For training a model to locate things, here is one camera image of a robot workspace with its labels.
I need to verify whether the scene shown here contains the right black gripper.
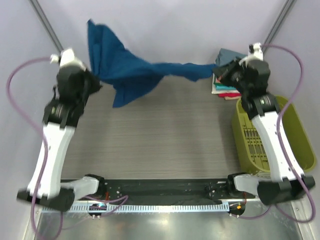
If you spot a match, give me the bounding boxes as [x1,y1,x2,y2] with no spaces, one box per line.
[212,57,250,96]

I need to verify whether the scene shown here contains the blue t shirt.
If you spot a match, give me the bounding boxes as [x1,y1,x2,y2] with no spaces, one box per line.
[87,19,216,108]

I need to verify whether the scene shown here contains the olive green plastic basket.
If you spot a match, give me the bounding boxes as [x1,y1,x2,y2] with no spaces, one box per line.
[230,95,316,176]

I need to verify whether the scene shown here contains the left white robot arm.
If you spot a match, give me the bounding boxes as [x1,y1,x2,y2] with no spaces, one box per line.
[17,63,106,212]

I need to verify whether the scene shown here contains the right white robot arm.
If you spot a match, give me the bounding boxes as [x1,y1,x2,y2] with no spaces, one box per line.
[212,59,315,206]

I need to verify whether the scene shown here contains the grey-blue folded t shirt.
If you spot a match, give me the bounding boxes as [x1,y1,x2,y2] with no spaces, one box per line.
[215,48,247,67]

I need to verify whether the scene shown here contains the teal folded t shirt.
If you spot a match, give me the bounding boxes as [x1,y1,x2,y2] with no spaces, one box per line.
[214,85,236,91]

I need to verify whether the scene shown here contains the red folded t shirt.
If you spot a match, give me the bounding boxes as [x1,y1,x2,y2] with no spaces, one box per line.
[218,92,241,100]

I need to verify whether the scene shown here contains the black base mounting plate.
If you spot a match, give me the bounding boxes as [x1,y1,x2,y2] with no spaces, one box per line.
[98,178,255,206]

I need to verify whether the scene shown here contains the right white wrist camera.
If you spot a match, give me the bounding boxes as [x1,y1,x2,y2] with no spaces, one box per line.
[239,42,264,66]

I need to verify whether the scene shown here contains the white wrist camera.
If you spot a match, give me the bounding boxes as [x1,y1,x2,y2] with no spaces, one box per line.
[239,42,264,66]
[50,48,86,70]

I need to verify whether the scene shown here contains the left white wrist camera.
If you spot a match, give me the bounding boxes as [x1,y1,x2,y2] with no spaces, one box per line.
[50,48,86,70]

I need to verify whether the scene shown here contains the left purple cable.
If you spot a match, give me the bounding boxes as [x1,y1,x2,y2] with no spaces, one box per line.
[5,56,65,240]

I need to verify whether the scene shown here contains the right aluminium frame post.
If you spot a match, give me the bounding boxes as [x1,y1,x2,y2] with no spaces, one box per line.
[263,0,297,45]

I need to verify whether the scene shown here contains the aluminium frame post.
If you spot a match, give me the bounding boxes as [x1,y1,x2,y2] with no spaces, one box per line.
[28,0,63,52]
[263,0,297,45]

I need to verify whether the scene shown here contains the left aluminium frame post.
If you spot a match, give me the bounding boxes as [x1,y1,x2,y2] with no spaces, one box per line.
[28,0,63,52]

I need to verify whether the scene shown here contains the perforated metal cable rail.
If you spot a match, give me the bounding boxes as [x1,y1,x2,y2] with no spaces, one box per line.
[39,202,230,214]

